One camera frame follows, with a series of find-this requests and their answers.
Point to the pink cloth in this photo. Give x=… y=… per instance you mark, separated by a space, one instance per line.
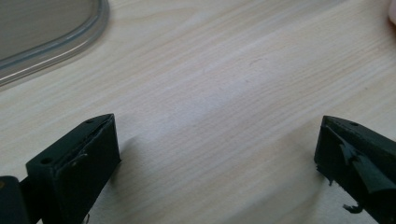
x=393 y=12

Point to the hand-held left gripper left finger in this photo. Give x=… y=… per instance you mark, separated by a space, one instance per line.
x=77 y=174

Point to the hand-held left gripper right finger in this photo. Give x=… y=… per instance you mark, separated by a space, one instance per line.
x=358 y=161

